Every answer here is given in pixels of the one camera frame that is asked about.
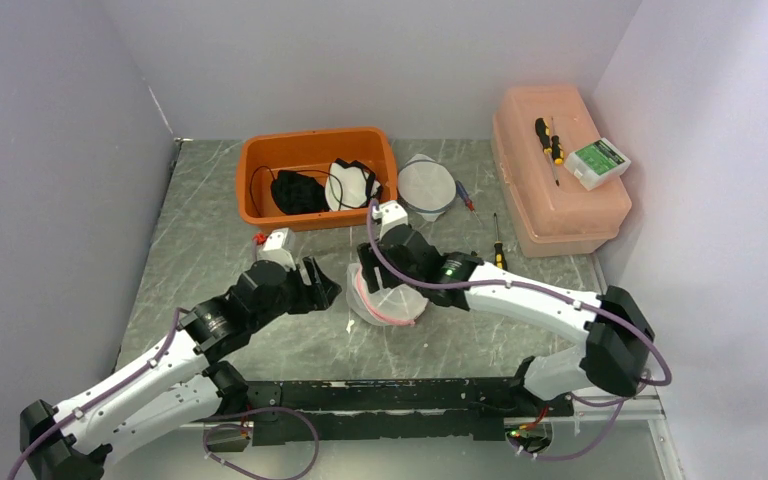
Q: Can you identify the white mesh pink-zip laundry bag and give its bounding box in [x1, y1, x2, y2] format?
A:
[346, 263, 429, 327]

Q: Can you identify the white mesh blue-zip laundry bag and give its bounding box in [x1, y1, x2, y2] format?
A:
[398, 154, 457, 222]

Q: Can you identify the black white bra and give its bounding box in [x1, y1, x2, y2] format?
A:
[248, 158, 384, 215]

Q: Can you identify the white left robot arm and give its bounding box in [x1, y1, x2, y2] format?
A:
[8, 257, 342, 479]

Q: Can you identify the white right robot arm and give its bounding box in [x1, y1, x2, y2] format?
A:
[357, 225, 655, 415]

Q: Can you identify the blue red screwdriver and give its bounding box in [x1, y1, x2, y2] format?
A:
[455, 180, 475, 213]

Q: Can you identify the black yellow screwdriver on table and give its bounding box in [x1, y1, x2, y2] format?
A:
[493, 213, 508, 270]

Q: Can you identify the orange plastic tub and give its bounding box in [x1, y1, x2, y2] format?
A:
[235, 127, 398, 233]

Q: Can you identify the translucent pink storage box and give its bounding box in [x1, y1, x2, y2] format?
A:
[491, 85, 632, 257]

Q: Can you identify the thin black yellow screwdriver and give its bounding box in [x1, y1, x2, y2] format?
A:
[549, 117, 564, 167]

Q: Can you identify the large black yellow screwdriver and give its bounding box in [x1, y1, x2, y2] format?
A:
[534, 117, 552, 155]

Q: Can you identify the white green small box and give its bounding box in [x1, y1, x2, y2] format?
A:
[563, 138, 631, 191]

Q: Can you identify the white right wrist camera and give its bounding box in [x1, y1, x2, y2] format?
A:
[369, 200, 409, 239]

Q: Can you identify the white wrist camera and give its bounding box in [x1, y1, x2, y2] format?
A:
[253, 228, 297, 271]
[369, 200, 409, 239]

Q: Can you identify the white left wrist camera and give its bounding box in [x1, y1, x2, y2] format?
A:
[253, 228, 297, 271]

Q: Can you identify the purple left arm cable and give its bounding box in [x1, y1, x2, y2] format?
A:
[6, 305, 190, 480]

